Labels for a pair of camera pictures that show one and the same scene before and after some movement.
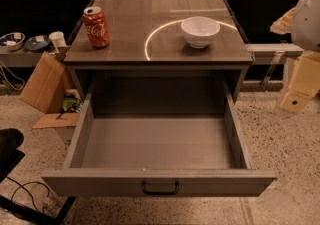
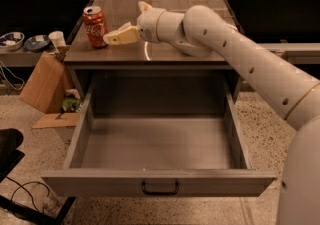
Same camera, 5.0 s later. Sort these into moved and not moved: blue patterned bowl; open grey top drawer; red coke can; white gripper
Moved: white gripper
Not moved: blue patterned bowl; open grey top drawer; red coke can
